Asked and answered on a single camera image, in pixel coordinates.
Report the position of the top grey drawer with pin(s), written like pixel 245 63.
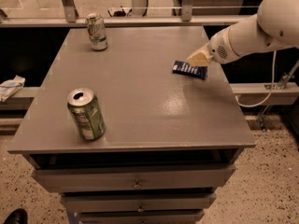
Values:
pixel 134 178

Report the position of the green soda can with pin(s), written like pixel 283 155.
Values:
pixel 83 106

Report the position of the black shoe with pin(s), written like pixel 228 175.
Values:
pixel 18 216

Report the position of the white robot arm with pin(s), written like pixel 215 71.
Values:
pixel 275 26

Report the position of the white wipes packet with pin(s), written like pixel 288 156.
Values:
pixel 9 87

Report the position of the grey drawer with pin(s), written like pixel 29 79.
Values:
pixel 151 217
pixel 134 178
pixel 138 203

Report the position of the metal railing frame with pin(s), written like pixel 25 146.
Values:
pixel 118 13

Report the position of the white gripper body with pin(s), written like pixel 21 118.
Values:
pixel 219 49

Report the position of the middle grey drawer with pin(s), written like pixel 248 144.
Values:
pixel 138 203

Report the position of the blue rxbar blueberry bar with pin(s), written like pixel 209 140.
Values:
pixel 183 68

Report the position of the bottom grey drawer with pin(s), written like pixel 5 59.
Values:
pixel 151 217

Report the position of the grey drawer cabinet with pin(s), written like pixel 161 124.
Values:
pixel 153 117

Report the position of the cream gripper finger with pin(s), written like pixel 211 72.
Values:
pixel 198 60
pixel 203 53

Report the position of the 7up can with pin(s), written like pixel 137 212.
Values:
pixel 97 31

